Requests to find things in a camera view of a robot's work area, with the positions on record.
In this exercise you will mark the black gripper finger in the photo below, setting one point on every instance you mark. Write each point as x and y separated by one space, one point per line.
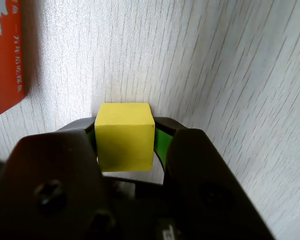
52 175
202 175

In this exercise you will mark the yellow wooden cube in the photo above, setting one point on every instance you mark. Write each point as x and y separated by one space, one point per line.
125 140

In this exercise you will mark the red white printed carton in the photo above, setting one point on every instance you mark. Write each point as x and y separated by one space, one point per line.
5 62

